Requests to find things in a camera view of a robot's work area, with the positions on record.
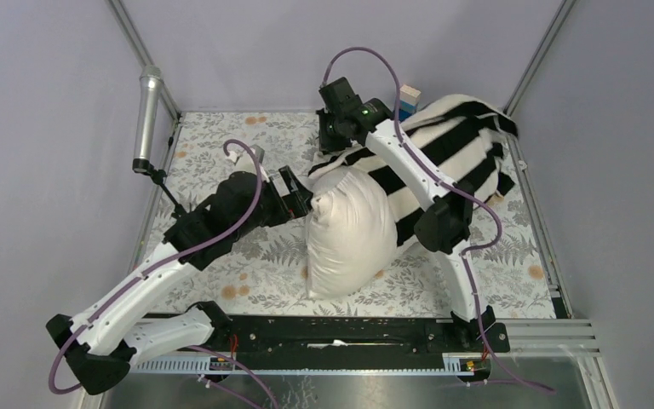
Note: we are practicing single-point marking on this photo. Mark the silver microphone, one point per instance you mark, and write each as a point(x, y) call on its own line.
point(151, 86)

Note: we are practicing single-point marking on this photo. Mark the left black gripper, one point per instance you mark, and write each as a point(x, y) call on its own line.
point(297, 204)

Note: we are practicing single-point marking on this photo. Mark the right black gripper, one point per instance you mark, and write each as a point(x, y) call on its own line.
point(327, 145)

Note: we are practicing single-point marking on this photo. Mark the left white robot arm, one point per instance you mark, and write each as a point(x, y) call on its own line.
point(104, 342)

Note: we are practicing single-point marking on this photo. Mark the white slotted cable duct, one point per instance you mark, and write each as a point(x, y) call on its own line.
point(196, 364)

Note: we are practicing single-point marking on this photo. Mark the floral patterned table mat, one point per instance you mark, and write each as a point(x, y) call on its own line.
point(265, 272)

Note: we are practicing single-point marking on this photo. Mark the white pillow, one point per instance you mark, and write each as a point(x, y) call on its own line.
point(350, 233)

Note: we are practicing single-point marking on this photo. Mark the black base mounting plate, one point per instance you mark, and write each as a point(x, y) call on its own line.
point(285, 343)

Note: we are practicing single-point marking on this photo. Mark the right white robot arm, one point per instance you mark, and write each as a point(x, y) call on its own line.
point(443, 227)

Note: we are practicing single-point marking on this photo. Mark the blue and white block stack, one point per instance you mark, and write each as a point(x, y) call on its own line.
point(409, 99)

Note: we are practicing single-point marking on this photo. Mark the black microphone stand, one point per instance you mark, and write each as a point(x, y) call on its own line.
point(158, 177)

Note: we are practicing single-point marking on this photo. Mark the black white striped pillowcase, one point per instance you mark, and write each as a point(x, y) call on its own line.
point(461, 134)

